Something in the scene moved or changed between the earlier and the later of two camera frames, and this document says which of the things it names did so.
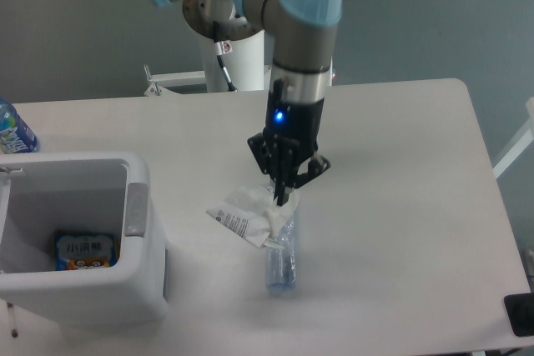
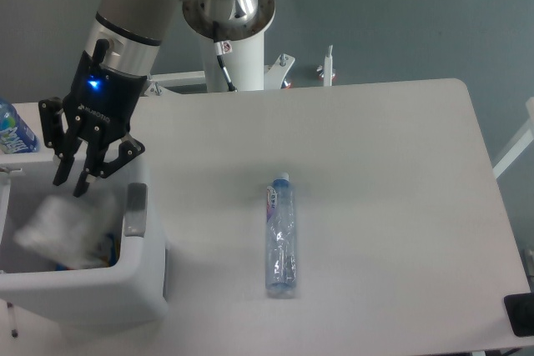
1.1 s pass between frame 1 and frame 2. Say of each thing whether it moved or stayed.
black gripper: moved
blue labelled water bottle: stayed
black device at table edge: stayed
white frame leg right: stayed
